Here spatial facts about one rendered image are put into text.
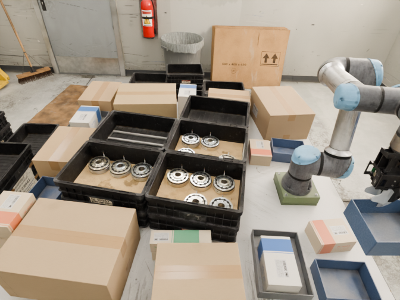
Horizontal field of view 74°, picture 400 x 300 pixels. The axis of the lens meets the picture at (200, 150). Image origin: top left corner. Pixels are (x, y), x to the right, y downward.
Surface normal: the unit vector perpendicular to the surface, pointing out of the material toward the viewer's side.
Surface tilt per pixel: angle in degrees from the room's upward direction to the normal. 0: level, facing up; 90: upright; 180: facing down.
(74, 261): 0
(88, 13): 90
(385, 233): 1
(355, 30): 90
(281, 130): 90
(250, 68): 75
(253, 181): 0
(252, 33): 83
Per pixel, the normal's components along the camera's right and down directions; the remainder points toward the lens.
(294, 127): 0.13, 0.63
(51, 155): 0.04, -0.78
